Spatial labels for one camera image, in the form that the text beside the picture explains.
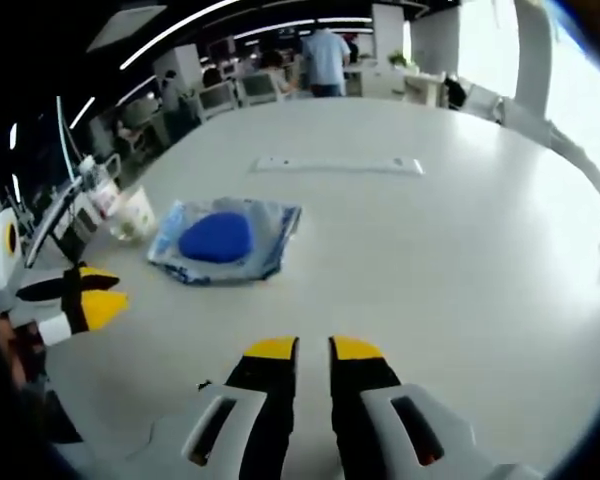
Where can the white office chair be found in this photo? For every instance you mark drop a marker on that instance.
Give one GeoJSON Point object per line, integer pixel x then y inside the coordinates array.
{"type": "Point", "coordinates": [217, 100]}
{"type": "Point", "coordinates": [257, 89]}

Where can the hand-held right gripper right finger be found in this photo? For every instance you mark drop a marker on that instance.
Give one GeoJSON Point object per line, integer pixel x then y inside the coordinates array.
{"type": "Point", "coordinates": [355, 400]}

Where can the black office chair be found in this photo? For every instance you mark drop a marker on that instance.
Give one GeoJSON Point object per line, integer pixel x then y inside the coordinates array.
{"type": "Point", "coordinates": [455, 91]}

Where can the blue pad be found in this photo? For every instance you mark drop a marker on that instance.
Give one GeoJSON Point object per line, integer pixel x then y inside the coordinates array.
{"type": "Point", "coordinates": [220, 242]}

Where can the white table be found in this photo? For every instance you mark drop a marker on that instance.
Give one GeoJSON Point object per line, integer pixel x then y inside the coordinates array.
{"type": "Point", "coordinates": [405, 250]}

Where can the white counter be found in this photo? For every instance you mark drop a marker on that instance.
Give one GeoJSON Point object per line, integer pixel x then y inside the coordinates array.
{"type": "Point", "coordinates": [380, 82]}

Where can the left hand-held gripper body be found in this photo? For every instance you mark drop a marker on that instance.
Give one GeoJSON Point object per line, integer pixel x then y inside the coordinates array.
{"type": "Point", "coordinates": [0, 260]}

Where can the potted green plant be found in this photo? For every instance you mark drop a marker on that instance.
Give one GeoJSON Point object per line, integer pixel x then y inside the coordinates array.
{"type": "Point", "coordinates": [398, 58]}

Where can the white table socket strip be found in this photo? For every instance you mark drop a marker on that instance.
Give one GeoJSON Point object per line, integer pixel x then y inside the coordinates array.
{"type": "Point", "coordinates": [335, 165]}

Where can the clear plastic water bottle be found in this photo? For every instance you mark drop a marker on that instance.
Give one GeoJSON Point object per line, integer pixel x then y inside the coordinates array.
{"type": "Point", "coordinates": [102, 192]}

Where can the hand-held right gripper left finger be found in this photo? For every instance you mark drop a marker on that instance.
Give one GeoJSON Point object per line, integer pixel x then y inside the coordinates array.
{"type": "Point", "coordinates": [270, 400]}

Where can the paper cup with green print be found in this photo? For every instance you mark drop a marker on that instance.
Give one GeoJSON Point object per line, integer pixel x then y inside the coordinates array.
{"type": "Point", "coordinates": [135, 215]}

